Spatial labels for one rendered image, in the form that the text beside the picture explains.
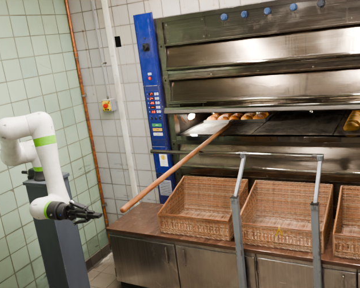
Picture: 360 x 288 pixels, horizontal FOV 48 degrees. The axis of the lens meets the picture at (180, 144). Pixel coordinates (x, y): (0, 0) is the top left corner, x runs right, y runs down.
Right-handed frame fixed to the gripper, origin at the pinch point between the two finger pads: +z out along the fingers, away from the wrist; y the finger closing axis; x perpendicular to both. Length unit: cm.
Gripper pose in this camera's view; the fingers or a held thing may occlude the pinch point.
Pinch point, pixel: (94, 215)
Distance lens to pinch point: 196.8
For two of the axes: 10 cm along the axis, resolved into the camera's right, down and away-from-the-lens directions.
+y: 1.2, 9.6, 2.5
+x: -4.6, 2.8, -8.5
